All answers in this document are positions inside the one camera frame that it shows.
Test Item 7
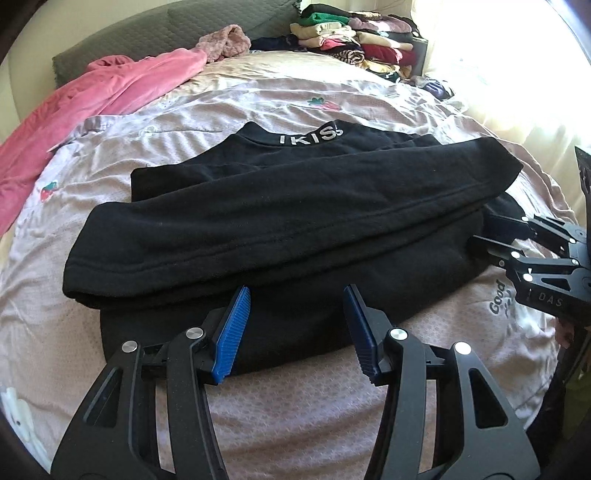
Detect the black sweater with orange cuffs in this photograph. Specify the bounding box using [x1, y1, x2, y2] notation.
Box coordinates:
[63, 121, 522, 374]

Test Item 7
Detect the white bag of clothes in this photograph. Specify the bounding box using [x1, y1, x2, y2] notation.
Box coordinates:
[409, 76, 467, 111]

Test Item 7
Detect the pile of folded clothes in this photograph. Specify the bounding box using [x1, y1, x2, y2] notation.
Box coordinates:
[290, 1, 429, 80]

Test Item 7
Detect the person's right hand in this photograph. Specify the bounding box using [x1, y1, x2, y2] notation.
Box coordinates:
[555, 319, 575, 349]

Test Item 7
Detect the cream bed sheet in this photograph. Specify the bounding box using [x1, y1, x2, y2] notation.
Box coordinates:
[168, 51, 422, 99]

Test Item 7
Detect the pink fleece blanket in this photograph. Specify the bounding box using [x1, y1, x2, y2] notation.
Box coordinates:
[1, 48, 207, 233]

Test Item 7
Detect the dark navy garment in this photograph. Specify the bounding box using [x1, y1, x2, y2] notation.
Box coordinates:
[250, 34, 301, 51]

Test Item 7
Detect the dusty pink fuzzy garment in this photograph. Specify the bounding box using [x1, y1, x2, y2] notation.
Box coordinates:
[192, 24, 252, 63]

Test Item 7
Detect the grey quilted headboard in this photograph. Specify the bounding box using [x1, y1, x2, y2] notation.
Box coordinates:
[52, 0, 301, 87]

